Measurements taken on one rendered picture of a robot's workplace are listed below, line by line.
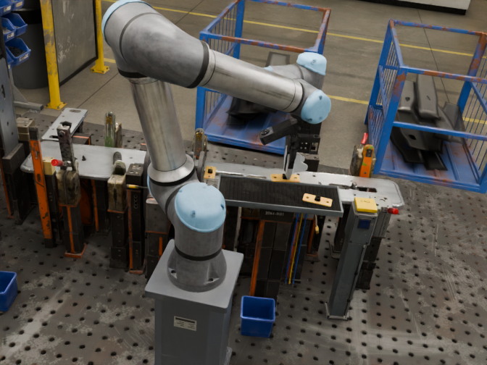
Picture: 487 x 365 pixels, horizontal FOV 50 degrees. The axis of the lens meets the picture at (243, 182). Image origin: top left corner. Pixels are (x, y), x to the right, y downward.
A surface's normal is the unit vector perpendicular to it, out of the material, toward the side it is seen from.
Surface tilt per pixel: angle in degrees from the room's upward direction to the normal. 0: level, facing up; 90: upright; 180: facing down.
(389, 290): 0
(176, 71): 97
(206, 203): 7
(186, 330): 90
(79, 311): 0
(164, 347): 90
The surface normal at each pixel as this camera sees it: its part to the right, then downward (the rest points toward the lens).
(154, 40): 0.00, -0.02
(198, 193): 0.15, -0.77
